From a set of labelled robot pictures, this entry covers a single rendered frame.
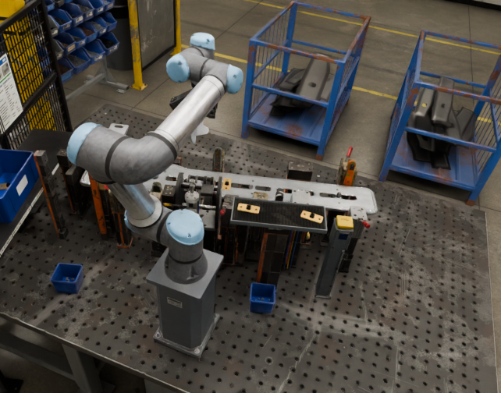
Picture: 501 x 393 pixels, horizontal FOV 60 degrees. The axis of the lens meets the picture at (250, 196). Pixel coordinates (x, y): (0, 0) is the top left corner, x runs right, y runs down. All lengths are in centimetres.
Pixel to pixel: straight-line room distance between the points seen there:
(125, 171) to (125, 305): 103
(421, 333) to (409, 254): 46
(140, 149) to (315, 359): 118
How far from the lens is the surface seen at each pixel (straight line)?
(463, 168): 423
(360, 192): 215
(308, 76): 427
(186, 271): 149
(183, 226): 139
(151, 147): 106
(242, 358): 184
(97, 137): 111
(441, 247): 250
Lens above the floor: 232
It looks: 41 degrees down
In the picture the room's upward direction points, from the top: 7 degrees clockwise
